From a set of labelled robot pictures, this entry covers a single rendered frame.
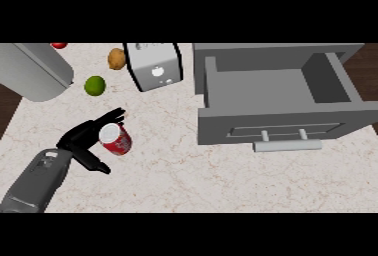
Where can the green lime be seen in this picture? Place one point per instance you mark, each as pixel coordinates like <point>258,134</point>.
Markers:
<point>94,85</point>

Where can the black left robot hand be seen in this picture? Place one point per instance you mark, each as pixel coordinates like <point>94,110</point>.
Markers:
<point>81,134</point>

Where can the grey drawer cabinet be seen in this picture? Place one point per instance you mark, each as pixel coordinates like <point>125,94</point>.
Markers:
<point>274,76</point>

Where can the silver toaster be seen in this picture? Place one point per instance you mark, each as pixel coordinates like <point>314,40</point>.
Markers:
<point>155,66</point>

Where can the brown potato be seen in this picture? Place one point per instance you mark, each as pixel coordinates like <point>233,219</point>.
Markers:
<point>116,59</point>

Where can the red can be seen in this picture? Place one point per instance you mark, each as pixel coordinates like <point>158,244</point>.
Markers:
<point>116,140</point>

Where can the red tomato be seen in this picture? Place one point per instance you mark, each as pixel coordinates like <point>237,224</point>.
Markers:
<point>59,45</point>

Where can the grey rounded appliance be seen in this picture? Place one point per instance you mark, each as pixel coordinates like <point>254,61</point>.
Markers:
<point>31,71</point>

